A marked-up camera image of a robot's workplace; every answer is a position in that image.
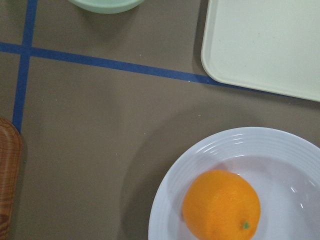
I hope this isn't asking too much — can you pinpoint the cream bear tray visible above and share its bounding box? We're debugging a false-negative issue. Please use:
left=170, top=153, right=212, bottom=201
left=201, top=0, right=320, bottom=102

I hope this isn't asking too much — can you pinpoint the wooden cutting board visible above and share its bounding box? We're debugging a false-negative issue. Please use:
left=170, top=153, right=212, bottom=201
left=0, top=117, right=22, bottom=240

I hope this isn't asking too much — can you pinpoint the white round plate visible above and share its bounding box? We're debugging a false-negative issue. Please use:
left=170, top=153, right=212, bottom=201
left=148, top=127, right=320, bottom=240

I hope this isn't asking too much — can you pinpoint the orange fruit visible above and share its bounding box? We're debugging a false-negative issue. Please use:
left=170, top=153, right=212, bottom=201
left=182, top=170, right=261, bottom=240

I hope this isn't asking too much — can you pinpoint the green bowl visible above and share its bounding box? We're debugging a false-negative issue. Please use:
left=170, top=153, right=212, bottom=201
left=69, top=0, right=144, bottom=14

